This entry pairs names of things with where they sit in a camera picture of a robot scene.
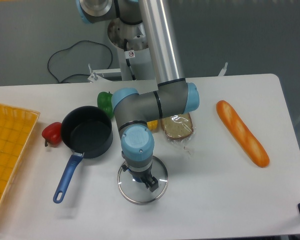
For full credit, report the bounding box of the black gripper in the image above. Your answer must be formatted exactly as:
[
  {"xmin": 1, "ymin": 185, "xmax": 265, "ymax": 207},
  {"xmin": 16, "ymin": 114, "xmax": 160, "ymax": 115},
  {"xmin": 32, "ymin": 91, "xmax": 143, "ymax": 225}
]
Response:
[{"xmin": 121, "ymin": 163, "xmax": 159, "ymax": 193}]

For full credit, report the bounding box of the glass lid with blue knob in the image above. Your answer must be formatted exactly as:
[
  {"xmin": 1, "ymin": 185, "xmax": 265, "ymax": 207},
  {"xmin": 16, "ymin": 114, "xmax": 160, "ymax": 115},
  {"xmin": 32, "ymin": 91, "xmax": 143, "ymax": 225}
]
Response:
[{"xmin": 117, "ymin": 156, "xmax": 169, "ymax": 205}]

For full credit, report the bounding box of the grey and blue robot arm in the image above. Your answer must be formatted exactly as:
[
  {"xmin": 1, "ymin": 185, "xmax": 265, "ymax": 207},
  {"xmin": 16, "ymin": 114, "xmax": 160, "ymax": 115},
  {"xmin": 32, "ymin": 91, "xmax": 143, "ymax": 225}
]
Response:
[{"xmin": 76, "ymin": 0, "xmax": 200, "ymax": 191}]

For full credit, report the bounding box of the yellow bell pepper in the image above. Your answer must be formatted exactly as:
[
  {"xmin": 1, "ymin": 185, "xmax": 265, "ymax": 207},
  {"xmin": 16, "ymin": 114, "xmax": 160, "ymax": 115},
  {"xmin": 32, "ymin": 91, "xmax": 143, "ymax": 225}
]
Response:
[{"xmin": 147, "ymin": 120, "xmax": 158, "ymax": 131}]

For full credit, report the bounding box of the wrapped bread slice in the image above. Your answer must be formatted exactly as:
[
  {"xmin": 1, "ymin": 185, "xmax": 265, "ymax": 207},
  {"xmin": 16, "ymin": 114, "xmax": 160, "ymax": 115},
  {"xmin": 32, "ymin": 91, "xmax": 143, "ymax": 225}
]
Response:
[{"xmin": 160, "ymin": 113, "xmax": 196, "ymax": 156}]

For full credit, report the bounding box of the green bell pepper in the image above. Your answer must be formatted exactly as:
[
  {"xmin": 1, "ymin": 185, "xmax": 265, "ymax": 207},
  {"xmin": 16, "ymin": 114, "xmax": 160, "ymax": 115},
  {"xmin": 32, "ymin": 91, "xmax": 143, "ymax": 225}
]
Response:
[{"xmin": 97, "ymin": 91, "xmax": 114, "ymax": 119}]

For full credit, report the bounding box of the orange baguette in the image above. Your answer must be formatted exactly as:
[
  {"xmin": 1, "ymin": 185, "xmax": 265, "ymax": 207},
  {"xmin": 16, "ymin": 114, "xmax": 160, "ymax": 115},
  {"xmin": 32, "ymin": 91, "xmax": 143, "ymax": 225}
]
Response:
[{"xmin": 216, "ymin": 100, "xmax": 270, "ymax": 168}]

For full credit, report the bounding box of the red bell pepper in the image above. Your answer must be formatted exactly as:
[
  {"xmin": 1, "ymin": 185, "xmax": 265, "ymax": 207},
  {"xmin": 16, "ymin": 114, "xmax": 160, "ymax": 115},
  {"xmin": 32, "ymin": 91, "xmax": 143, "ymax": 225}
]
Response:
[{"xmin": 41, "ymin": 122, "xmax": 62, "ymax": 147}]

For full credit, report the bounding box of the yellow wicker basket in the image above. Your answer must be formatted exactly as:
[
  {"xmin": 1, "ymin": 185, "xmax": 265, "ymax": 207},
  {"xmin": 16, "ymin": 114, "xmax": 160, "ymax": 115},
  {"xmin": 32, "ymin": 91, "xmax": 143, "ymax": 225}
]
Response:
[{"xmin": 0, "ymin": 103, "xmax": 40, "ymax": 207}]

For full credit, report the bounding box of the dark saucepan with blue handle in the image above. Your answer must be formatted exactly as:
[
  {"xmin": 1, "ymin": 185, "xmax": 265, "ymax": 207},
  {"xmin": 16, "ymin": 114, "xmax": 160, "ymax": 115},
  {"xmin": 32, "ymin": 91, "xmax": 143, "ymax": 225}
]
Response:
[{"xmin": 53, "ymin": 105, "xmax": 113, "ymax": 204}]

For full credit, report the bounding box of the black cable on floor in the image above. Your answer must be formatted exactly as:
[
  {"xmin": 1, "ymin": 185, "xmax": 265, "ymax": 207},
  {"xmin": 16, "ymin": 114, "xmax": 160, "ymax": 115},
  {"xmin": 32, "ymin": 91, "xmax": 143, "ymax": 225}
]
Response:
[{"xmin": 47, "ymin": 40, "xmax": 114, "ymax": 84}]

